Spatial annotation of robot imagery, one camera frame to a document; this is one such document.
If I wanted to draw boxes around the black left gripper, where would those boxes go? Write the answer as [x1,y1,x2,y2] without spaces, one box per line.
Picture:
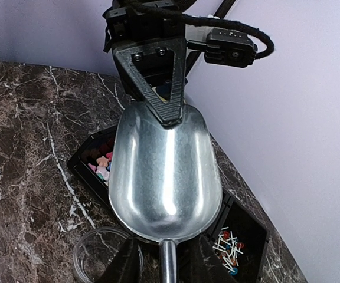
[103,1,187,126]

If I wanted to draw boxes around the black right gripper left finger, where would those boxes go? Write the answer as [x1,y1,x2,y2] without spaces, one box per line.
[96,238,141,283]

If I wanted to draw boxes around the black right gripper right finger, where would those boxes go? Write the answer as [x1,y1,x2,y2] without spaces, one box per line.
[177,235,234,283]

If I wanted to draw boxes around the black three-compartment candy tray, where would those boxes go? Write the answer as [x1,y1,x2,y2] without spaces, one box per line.
[67,126,269,282]

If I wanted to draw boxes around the metal candy scoop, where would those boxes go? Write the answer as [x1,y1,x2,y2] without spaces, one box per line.
[109,102,223,282]

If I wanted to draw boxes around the small blue lollipop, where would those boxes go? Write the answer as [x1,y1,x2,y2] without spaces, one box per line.
[229,267,238,275]

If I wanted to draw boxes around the clear plastic cup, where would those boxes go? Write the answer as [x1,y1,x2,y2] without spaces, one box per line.
[73,227,143,282]

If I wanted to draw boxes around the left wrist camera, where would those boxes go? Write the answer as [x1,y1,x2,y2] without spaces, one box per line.
[204,31,257,68]

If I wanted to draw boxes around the black camera cable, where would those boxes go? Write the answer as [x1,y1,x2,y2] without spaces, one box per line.
[122,4,276,60]

